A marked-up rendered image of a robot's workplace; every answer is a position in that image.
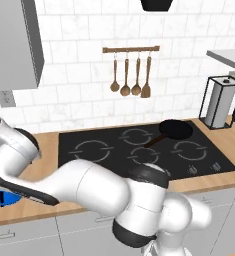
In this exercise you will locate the black range hood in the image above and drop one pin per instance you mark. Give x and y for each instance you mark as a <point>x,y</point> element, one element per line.
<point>156,4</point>

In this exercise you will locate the black glass hob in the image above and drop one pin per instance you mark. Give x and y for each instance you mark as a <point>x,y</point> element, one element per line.
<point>99,160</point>

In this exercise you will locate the wooden ladle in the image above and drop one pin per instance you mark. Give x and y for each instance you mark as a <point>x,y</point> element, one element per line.
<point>136,88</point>

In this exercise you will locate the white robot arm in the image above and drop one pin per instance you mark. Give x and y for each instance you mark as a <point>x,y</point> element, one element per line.
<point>99,186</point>

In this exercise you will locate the blue kettle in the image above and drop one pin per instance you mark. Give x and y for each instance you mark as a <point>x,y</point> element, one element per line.
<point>9,198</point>

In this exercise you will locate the long wooden spoon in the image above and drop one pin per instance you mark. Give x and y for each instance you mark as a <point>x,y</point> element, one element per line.
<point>125,89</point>

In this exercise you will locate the grey wall socket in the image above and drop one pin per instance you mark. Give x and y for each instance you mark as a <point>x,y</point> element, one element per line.
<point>6,98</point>

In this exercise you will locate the grey wall cabinet with underside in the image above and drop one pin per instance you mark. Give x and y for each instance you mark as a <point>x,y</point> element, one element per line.
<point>229,57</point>

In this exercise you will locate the wooden spatula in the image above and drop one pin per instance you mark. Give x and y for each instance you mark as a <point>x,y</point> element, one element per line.
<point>146,90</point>

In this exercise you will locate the black frying pan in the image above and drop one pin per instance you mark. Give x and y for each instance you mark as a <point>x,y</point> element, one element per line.
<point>175,129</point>

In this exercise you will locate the small round wooden spoon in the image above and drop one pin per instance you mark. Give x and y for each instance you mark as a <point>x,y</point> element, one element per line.
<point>114,86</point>

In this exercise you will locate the wooden utensil rail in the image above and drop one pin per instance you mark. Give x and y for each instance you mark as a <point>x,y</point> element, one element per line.
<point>130,49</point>

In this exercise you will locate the grey drawer front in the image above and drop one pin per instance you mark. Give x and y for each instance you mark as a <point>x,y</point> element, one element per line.
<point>82,236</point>
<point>25,241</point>

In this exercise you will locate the white paper towel roll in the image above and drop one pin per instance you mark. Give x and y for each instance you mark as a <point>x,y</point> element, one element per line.
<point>219,103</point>

